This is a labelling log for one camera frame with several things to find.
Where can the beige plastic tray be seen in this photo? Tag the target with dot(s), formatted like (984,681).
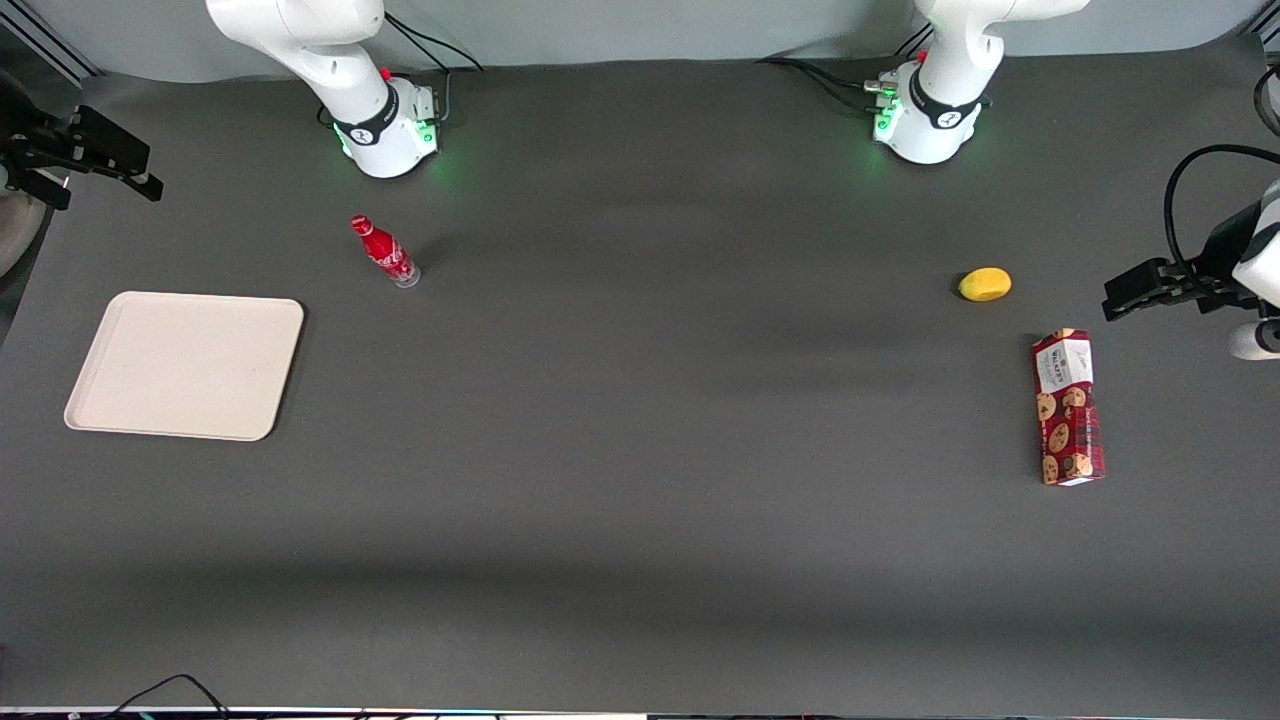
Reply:
(185,365)

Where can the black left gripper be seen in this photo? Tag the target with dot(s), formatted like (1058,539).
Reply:
(1219,252)

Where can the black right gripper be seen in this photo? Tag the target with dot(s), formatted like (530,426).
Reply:
(22,142)

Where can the aluminium frame bar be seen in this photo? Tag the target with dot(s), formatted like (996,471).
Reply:
(45,45)

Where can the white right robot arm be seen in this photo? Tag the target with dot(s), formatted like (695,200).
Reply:
(372,130)

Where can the red coke bottle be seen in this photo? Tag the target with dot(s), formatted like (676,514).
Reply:
(388,255)

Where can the red cookie box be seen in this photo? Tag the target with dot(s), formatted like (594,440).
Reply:
(1068,410)

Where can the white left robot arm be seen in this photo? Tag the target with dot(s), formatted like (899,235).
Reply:
(935,125)

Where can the yellow lemon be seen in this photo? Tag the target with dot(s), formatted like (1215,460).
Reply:
(985,284)

